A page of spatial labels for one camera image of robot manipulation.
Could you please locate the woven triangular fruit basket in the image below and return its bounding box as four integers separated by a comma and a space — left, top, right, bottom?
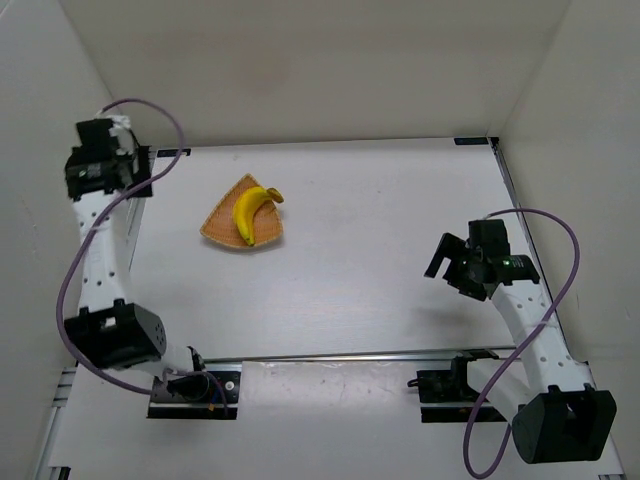
200, 174, 284, 250

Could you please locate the black left corner bracket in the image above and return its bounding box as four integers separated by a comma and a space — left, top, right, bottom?
156, 148, 192, 158

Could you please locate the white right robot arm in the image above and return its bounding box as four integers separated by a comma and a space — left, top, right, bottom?
414, 219, 617, 464

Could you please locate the black right corner bracket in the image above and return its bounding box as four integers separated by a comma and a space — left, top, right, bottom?
454, 137, 490, 146

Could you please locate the yellow fake banana bunch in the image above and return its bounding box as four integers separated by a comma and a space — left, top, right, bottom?
232, 186, 284, 247

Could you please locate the aluminium left side rail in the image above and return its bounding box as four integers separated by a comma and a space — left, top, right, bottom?
31, 197, 146, 479

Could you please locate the black corner bracket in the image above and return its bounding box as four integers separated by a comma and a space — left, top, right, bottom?
454, 137, 490, 146
156, 148, 192, 158

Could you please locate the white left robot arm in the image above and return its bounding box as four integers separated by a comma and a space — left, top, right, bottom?
57, 113, 204, 379

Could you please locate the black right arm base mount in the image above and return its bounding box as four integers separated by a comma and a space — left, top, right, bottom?
407, 349, 499, 424

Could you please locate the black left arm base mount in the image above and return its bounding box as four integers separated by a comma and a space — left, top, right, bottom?
147, 364, 242, 421

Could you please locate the aluminium front rail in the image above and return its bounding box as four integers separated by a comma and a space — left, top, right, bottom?
204, 349, 519, 363

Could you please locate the aluminium rail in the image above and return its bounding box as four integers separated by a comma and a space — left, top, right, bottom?
31, 197, 146, 479
490, 137, 580, 367
204, 349, 519, 363

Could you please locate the aluminium right side rail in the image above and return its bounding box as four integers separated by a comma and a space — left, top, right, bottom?
490, 137, 580, 367

